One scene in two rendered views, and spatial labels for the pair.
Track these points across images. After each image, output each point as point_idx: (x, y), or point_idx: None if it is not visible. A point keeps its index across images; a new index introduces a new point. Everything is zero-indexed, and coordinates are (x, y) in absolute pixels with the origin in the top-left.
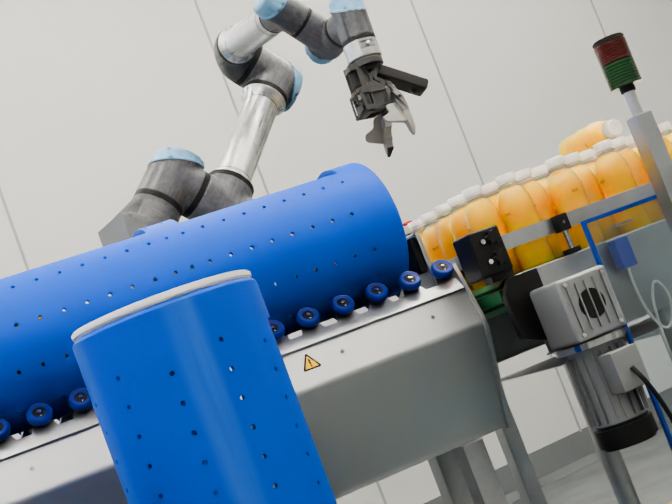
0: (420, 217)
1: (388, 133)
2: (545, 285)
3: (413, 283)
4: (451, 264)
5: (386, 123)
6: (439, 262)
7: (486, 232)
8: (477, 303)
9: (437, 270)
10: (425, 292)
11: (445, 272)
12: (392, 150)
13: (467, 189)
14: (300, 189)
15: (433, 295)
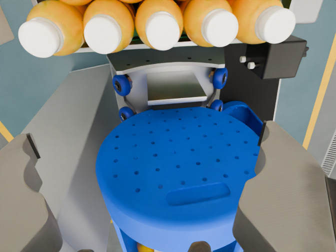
0: (100, 53)
1: (30, 186)
2: (298, 21)
3: (222, 107)
4: (226, 69)
5: (59, 233)
6: (222, 80)
7: (302, 57)
8: (223, 51)
9: (224, 84)
10: (216, 95)
11: (226, 77)
12: (30, 134)
13: (285, 39)
14: (242, 250)
15: (219, 89)
